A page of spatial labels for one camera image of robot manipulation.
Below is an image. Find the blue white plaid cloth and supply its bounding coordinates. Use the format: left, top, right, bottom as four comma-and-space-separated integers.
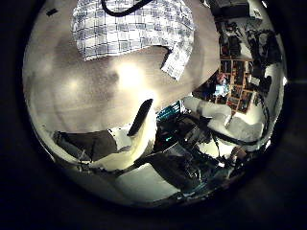
70, 0, 197, 81

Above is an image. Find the wooden compartment shelf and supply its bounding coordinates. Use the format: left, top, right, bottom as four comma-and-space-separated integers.
220, 56, 257, 115

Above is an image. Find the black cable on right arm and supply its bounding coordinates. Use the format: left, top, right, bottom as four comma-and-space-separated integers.
207, 92, 271, 147

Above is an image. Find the thick black cable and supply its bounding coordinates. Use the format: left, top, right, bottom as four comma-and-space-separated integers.
100, 0, 155, 18

